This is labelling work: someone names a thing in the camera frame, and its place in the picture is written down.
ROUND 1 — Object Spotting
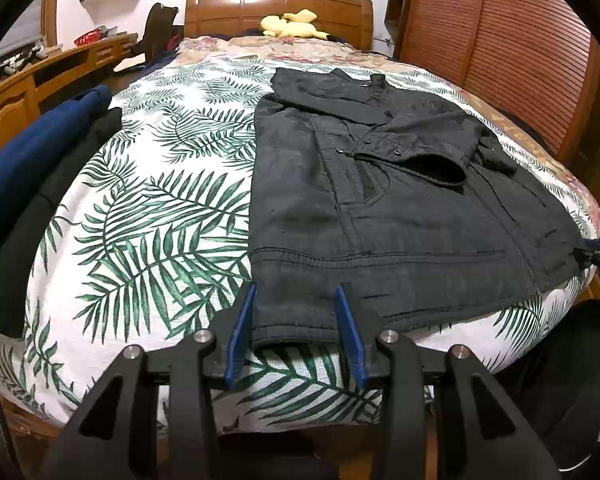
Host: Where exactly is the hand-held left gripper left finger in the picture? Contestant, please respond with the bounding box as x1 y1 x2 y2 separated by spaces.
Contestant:
40 282 258 480

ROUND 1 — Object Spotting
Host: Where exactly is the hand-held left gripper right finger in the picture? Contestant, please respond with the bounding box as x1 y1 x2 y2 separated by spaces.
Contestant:
334 282 563 480

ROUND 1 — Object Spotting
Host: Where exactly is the black jacket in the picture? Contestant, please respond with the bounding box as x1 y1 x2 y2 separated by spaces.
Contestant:
247 67 586 351

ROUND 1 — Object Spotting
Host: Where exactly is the leaf print blanket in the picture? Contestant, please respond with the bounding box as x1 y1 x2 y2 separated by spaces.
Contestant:
22 52 588 436

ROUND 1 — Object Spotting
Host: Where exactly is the folded black garment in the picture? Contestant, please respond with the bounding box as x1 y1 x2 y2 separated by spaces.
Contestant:
0 107 123 338

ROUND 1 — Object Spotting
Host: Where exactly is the wooden louvered wardrobe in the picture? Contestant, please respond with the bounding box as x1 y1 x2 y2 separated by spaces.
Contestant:
385 0 600 161

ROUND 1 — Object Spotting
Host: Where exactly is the folded navy garment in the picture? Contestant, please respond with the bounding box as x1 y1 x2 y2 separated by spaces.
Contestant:
0 85 113 281

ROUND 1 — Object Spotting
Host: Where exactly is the floral quilt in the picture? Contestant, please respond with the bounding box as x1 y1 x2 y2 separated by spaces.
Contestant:
175 35 600 241

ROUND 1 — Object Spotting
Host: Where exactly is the yellow plush toy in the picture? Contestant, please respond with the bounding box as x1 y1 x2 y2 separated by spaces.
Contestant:
259 8 331 41

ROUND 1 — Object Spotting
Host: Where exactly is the dark chair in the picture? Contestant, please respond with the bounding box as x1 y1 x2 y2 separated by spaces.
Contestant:
130 2 181 58

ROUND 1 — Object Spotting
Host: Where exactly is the wooden bed headboard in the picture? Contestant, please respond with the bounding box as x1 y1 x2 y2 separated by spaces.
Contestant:
184 0 376 51

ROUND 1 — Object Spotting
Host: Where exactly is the wooden desk cabinet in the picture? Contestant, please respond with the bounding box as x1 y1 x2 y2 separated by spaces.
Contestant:
0 32 141 161

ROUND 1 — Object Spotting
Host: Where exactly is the red basket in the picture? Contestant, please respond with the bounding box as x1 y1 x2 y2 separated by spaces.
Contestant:
74 27 106 47

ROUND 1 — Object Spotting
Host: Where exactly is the grey window blind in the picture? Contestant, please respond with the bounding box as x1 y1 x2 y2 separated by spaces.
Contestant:
0 7 46 61

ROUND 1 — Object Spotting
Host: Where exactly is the wooden window frame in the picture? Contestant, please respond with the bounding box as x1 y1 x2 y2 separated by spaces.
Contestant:
40 0 61 51

